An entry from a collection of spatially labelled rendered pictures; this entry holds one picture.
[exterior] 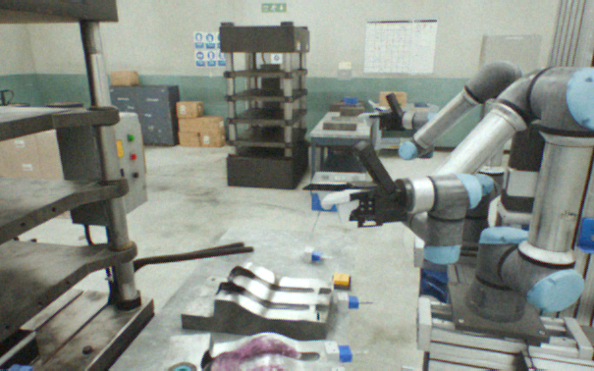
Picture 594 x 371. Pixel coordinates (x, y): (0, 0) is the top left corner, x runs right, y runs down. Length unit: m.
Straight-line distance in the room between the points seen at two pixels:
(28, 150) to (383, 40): 5.52
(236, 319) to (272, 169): 4.07
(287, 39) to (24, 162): 3.18
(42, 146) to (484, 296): 4.60
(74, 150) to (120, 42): 7.45
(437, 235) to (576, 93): 0.37
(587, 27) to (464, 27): 6.57
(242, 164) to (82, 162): 3.92
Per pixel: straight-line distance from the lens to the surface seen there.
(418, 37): 7.74
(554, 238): 1.08
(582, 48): 1.31
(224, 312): 1.48
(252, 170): 5.50
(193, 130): 8.17
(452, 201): 0.89
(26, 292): 1.50
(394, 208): 0.86
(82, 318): 1.79
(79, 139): 1.73
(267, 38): 5.24
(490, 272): 1.22
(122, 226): 1.62
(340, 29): 7.76
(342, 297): 1.60
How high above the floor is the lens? 1.71
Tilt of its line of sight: 18 degrees down
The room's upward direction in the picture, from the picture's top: straight up
